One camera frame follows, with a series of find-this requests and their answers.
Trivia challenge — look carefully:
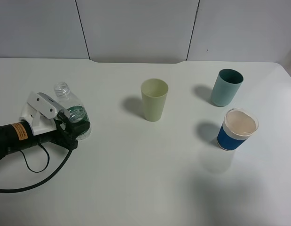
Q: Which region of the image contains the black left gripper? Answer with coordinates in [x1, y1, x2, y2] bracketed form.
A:
[52, 119, 91, 150]

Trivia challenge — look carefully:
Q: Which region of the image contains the clear green-label water bottle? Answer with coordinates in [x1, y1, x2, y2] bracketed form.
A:
[54, 82, 91, 140]

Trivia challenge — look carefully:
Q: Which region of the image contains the pale yellow plastic cup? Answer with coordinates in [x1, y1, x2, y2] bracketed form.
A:
[141, 79, 168, 122]

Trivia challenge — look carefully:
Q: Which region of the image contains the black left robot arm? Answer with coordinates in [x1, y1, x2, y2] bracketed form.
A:
[0, 118, 90, 160]

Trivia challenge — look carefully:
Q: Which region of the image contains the teal plastic cup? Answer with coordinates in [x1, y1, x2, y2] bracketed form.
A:
[211, 69, 244, 107]

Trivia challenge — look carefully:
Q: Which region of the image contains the blue sleeve paper cup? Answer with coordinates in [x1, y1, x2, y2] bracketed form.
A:
[216, 108, 259, 151]

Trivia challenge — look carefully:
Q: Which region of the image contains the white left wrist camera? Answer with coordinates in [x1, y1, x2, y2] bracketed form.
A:
[19, 92, 70, 136]

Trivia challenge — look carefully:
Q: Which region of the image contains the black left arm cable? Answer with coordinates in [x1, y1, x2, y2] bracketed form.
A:
[0, 142, 74, 194]

